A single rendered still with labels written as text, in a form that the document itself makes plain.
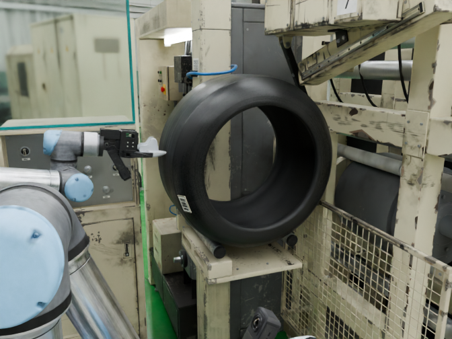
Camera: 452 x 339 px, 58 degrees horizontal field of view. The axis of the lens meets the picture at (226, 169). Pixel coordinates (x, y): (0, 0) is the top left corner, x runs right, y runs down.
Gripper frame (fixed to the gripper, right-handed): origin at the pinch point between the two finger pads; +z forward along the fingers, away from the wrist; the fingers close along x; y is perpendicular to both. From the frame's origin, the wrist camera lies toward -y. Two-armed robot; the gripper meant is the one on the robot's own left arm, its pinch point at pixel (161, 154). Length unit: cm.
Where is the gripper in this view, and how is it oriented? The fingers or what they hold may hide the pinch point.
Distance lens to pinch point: 136.0
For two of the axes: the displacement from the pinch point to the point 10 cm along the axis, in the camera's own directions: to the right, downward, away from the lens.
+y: 1.1, -9.7, -2.0
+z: 9.3, 0.3, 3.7
